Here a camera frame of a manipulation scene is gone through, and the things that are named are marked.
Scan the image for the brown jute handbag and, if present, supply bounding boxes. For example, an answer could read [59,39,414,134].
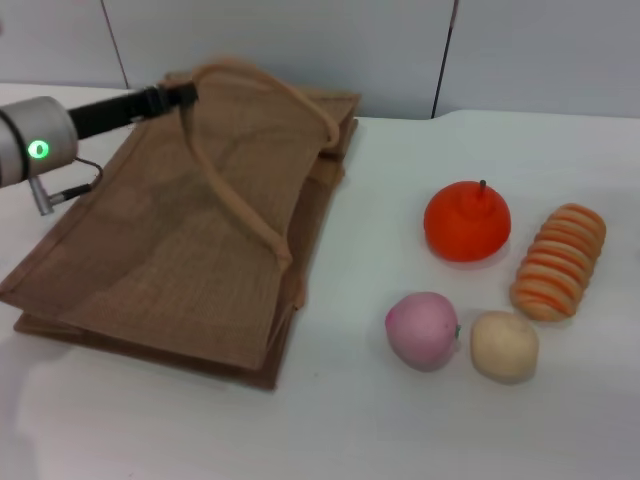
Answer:
[0,58,362,394]

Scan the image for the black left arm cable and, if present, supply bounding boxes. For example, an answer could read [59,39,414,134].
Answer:
[28,157,105,217]

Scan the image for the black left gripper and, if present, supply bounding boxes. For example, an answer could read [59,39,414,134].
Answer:
[66,77,200,144]

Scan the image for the orange toy persimmon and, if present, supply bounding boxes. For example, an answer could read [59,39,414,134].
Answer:
[423,179,513,263]

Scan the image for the striped toy bread loaf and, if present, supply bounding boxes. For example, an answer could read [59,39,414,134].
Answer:
[509,202,608,322]

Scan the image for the pink toy peach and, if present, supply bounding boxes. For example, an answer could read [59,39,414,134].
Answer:
[384,291,463,373]

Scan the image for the beige toy potato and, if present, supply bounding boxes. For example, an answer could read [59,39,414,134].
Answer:
[469,310,541,385]

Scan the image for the thin dark background cable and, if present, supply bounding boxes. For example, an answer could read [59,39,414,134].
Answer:
[430,0,460,120]

